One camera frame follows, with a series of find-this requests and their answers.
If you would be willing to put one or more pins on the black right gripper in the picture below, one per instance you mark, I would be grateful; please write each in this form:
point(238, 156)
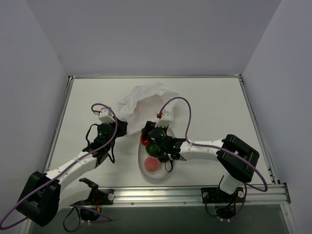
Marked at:
point(147, 127)

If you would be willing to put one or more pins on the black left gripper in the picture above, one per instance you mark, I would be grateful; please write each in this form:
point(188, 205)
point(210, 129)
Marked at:
point(122, 126)

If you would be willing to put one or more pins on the red orange fake mango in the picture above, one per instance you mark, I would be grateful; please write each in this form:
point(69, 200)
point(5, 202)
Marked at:
point(144, 142)

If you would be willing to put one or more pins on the green fake lime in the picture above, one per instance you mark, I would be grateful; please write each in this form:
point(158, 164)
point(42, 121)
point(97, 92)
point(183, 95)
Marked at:
point(153, 150)

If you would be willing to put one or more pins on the white plastic bag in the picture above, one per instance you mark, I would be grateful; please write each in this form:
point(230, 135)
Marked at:
point(142, 105)

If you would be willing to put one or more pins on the pink fake fruit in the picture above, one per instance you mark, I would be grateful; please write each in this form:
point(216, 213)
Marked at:
point(152, 164)

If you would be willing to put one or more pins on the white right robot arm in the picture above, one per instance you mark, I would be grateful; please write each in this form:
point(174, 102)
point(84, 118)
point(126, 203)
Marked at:
point(237, 157)

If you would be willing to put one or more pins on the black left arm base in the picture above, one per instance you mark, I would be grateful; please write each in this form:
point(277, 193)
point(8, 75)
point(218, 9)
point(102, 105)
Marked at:
point(88, 208)

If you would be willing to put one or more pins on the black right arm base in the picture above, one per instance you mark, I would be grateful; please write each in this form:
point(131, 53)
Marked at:
point(221, 205)

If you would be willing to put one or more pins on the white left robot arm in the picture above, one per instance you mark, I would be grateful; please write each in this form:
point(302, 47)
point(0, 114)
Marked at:
point(47, 193)

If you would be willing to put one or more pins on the white oval plate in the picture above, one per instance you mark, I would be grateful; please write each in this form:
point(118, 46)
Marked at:
point(163, 173)

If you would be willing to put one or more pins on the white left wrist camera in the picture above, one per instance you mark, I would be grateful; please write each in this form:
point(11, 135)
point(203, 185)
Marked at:
point(105, 116)

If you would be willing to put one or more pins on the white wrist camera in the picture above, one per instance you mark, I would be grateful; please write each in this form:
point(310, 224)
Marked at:
point(164, 119)
point(105, 116)

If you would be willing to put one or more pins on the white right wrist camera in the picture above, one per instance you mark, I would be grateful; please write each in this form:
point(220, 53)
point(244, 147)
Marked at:
point(164, 119)

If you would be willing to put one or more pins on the aluminium front rail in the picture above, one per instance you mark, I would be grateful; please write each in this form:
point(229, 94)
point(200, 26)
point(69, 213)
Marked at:
point(166, 196)

